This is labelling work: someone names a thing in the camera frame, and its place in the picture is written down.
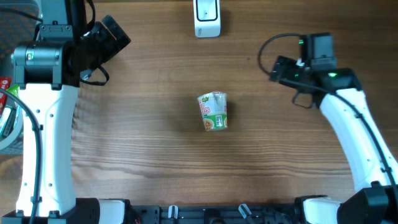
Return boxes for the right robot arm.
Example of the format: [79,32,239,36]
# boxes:
[268,33,397,223]

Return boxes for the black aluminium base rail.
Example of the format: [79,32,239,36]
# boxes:
[124,204,299,224]

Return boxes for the grey plastic mesh basket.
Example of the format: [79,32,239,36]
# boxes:
[1,0,40,155]

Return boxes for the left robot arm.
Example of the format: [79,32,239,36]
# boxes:
[1,1,135,223]

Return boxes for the green snack bag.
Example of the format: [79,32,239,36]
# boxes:
[7,84,19,104]

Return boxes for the red snack packet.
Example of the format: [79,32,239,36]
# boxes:
[0,77,12,115]

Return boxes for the dark green small box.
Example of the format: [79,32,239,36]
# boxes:
[1,106,20,139]

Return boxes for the white barcode scanner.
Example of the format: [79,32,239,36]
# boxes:
[193,0,221,38]

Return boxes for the instant noodle cup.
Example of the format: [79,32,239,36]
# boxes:
[197,91,228,131]

